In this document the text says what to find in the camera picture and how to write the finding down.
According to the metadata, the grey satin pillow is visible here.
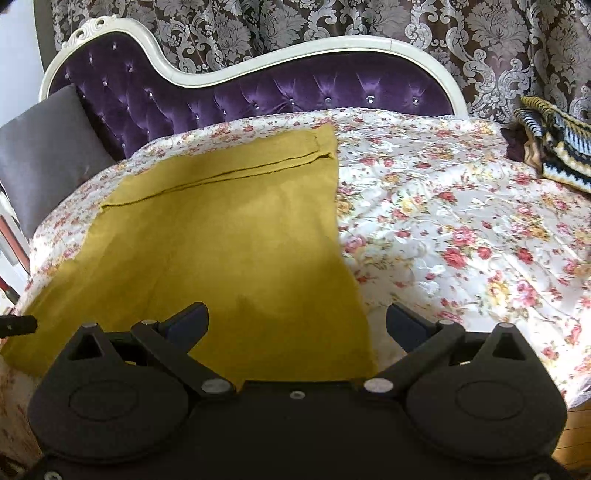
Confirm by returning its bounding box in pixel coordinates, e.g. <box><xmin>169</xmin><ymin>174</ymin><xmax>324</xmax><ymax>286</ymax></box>
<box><xmin>1</xmin><ymin>85</ymin><xmax>114</xmax><ymax>239</ymax></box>

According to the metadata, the striped folded clothes pile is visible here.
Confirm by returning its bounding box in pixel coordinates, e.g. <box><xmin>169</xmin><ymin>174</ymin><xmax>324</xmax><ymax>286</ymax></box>
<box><xmin>501</xmin><ymin>96</ymin><xmax>590</xmax><ymax>194</ymax></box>

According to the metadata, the mustard yellow knit sweater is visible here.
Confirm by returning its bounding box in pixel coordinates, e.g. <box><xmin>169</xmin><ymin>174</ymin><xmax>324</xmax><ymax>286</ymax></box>
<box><xmin>1</xmin><ymin>124</ymin><xmax>377</xmax><ymax>383</ymax></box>

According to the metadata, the purple tufted white-framed headboard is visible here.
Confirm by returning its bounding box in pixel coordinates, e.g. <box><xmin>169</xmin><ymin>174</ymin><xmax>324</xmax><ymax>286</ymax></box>
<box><xmin>39</xmin><ymin>16</ymin><xmax>468</xmax><ymax>161</ymax></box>

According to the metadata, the floral quilted bedspread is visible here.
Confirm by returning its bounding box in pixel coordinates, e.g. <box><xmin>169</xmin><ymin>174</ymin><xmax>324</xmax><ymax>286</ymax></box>
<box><xmin>0</xmin><ymin>106</ymin><xmax>591</xmax><ymax>467</ymax></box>

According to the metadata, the brown silver damask curtain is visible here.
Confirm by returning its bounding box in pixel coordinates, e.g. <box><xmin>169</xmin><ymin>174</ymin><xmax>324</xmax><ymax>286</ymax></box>
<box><xmin>50</xmin><ymin>0</ymin><xmax>590</xmax><ymax>123</ymax></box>

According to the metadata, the red metal stand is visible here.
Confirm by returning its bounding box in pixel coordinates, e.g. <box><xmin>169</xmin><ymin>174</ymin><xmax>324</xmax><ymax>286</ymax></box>
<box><xmin>0</xmin><ymin>189</ymin><xmax>30</xmax><ymax>307</ymax></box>

